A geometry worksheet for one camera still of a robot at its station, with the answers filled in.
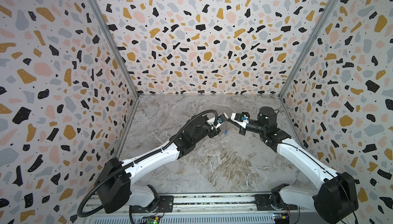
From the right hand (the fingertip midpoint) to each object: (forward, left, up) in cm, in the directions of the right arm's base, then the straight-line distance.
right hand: (229, 115), depth 74 cm
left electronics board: (-40, +35, -27) cm, 60 cm away
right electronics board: (-39, -25, -29) cm, 54 cm away
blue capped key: (+2, -1, -19) cm, 20 cm away
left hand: (0, +4, +2) cm, 4 cm away
